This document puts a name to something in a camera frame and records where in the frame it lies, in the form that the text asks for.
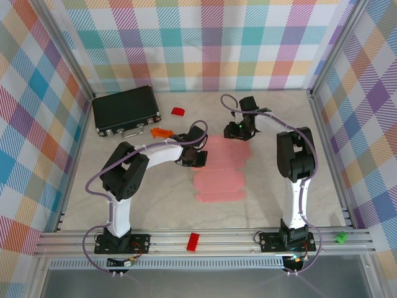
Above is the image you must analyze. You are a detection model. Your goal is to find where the pink paper box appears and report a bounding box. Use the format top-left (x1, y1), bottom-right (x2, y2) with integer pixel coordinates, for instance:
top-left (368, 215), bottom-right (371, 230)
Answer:
top-left (189, 135), bottom-right (252, 204)

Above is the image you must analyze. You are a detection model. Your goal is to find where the orange plastic toy piece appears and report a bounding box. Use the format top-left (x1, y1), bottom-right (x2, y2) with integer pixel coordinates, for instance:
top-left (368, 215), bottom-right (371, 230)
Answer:
top-left (150, 127), bottom-right (174, 139)

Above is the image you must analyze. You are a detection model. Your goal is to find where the long red rectangular brick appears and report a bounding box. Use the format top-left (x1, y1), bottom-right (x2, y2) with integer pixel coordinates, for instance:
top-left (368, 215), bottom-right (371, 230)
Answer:
top-left (185, 232), bottom-right (201, 251)

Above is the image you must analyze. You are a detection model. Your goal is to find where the black round controller board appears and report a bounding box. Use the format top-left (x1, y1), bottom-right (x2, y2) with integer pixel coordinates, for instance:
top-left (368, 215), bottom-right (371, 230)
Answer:
top-left (283, 254), bottom-right (306, 274)

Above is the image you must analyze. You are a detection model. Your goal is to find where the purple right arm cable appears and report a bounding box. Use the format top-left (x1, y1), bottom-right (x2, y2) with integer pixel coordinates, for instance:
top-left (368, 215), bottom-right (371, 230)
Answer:
top-left (220, 94), bottom-right (324, 277)

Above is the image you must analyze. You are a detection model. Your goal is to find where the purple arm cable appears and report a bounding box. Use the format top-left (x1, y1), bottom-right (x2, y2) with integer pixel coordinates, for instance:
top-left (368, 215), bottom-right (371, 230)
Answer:
top-left (220, 94), bottom-right (324, 277)
top-left (82, 120), bottom-right (209, 276)

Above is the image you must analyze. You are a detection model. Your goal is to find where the black briefcase with metal handle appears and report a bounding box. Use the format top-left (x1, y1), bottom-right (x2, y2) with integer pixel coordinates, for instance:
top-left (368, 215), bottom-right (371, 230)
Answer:
top-left (91, 86), bottom-right (162, 140)

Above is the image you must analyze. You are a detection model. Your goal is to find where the aluminium side rail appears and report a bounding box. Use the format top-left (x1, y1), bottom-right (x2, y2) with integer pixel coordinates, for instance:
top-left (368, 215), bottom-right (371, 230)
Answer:
top-left (52, 93), bottom-right (97, 233)
top-left (306, 89), bottom-right (357, 230)

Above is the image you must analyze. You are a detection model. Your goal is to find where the long aluminium base rail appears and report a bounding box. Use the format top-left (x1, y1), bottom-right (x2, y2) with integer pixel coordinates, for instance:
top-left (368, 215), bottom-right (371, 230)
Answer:
top-left (33, 228), bottom-right (378, 258)

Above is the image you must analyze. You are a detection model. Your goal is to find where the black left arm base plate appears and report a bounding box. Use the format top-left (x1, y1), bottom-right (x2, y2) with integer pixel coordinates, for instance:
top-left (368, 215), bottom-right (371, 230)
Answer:
top-left (94, 232), bottom-right (152, 255)

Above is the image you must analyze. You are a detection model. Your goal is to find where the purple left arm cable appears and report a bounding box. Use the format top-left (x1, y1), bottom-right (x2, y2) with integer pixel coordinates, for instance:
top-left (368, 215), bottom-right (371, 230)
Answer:
top-left (82, 120), bottom-right (209, 276)

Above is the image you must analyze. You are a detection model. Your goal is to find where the slotted grey cable duct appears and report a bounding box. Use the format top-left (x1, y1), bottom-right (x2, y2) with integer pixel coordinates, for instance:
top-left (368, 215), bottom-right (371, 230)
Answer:
top-left (49, 259), bottom-right (286, 270)

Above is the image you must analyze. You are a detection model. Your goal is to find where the aluminium corner post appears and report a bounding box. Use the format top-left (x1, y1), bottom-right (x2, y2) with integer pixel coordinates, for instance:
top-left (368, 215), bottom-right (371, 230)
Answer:
top-left (30, 0), bottom-right (97, 97)
top-left (306, 0), bottom-right (373, 97)

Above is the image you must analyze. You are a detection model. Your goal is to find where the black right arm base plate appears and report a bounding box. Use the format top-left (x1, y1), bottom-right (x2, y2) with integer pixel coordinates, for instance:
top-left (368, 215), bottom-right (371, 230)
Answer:
top-left (259, 231), bottom-right (317, 253)

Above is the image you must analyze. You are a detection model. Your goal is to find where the small wired connector board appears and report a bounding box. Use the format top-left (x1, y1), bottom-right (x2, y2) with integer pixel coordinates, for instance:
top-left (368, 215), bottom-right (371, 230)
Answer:
top-left (107, 256), bottom-right (138, 269)

